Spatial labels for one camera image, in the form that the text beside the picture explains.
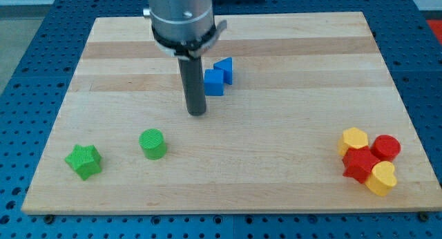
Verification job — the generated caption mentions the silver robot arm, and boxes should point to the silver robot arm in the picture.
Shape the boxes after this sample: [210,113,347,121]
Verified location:
[144,0,227,60]

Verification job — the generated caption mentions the wooden board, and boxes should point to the wooden board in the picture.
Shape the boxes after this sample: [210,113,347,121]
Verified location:
[21,12,441,215]

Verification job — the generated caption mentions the blue cube block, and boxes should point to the blue cube block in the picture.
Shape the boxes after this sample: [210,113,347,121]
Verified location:
[204,69,224,96]

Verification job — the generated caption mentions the blue triangle block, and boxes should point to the blue triangle block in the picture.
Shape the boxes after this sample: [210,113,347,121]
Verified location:
[213,57,233,85]

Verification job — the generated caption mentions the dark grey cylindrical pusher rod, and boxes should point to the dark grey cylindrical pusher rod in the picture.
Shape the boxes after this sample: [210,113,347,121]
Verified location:
[178,58,206,116]

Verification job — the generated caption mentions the green cylinder block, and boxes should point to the green cylinder block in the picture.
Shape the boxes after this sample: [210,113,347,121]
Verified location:
[139,128,167,160]

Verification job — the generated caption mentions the yellow hexagon block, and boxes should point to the yellow hexagon block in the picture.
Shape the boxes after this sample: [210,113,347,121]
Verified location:
[338,127,369,157]

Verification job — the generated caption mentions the green star block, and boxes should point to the green star block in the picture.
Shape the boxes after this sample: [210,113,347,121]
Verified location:
[64,144,102,181]

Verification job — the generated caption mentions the red star block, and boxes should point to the red star block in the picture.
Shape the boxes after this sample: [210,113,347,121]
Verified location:
[343,146,380,184]

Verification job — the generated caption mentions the red cylinder block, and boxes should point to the red cylinder block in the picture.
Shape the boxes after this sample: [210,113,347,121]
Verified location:
[370,135,401,162]

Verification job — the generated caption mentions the yellow heart block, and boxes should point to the yellow heart block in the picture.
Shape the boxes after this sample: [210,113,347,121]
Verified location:
[364,161,397,197]

